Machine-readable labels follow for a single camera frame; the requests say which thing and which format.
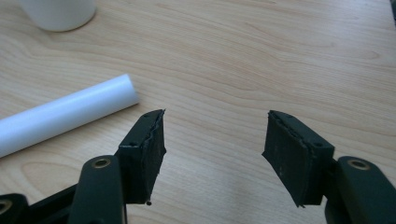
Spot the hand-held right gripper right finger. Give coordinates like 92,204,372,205
262,109,336,208

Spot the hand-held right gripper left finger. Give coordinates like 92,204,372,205
114,108,167,206

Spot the white plastic pipe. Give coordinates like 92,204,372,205
0,73,140,159

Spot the white cup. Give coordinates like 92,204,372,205
18,0,97,33

